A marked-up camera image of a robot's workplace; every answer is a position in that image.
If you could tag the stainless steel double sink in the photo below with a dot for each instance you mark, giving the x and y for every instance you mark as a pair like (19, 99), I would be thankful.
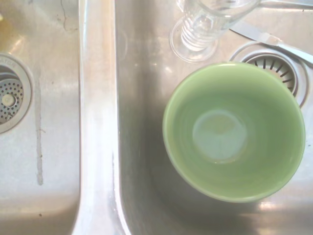
(97, 98)

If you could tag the green ceramic bowl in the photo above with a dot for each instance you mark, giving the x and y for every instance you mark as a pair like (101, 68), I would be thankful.
(220, 134)

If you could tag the clear drinking glass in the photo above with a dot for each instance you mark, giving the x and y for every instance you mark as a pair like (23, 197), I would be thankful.
(198, 31)

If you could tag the silver table knife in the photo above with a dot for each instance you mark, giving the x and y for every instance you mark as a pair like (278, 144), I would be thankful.
(259, 36)

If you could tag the slotted sink drain strainer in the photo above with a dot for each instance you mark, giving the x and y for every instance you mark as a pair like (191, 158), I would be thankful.
(289, 73)

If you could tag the perforated sink drain strainer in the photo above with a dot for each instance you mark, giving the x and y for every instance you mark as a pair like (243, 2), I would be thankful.
(9, 98)

